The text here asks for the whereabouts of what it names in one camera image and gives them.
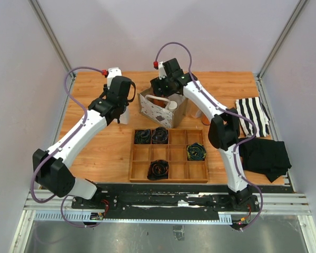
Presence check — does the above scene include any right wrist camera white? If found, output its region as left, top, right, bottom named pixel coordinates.
left=158, top=61, right=166, bottom=80

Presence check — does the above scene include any rolled black orange belt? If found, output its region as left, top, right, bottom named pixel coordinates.
left=147, top=160, right=169, bottom=181

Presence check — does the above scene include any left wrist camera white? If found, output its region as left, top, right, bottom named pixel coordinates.
left=106, top=67, right=122, bottom=88

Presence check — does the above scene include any black white striped cloth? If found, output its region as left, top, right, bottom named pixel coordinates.
left=235, top=97, right=270, bottom=138

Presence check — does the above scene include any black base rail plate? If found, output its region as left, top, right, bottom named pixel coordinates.
left=72, top=183, right=261, bottom=220

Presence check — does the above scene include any blue pump bottle orange base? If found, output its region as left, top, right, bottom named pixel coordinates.
left=201, top=114, right=210, bottom=126

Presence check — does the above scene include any rolled dark belt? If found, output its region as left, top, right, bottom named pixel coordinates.
left=134, top=129, right=151, bottom=144
left=151, top=126, right=169, bottom=144

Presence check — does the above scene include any rolled blue yellow belt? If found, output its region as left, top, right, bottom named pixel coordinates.
left=186, top=142, right=206, bottom=161

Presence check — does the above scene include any white round cap bottle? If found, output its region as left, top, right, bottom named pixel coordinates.
left=166, top=101, right=178, bottom=112

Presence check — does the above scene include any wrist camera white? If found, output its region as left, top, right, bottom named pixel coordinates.
left=158, top=61, right=166, bottom=80
left=106, top=67, right=122, bottom=88

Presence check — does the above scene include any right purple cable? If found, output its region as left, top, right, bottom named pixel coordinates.
left=152, top=41, right=264, bottom=232

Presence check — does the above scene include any white bottle black cap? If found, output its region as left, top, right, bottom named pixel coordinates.
left=119, top=106, right=130, bottom=124

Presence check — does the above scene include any clear bottle pink cap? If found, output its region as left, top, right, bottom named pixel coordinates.
left=186, top=100, right=202, bottom=119

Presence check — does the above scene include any rolled dark belt top left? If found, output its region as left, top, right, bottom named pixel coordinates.
left=134, top=129, right=151, bottom=144

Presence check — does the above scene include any wooden compartment tray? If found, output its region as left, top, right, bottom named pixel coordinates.
left=129, top=129, right=209, bottom=183

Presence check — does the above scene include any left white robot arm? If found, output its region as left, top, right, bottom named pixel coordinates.
left=32, top=76, right=136, bottom=209

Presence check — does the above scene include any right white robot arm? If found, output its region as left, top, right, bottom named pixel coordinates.
left=151, top=58, right=252, bottom=211

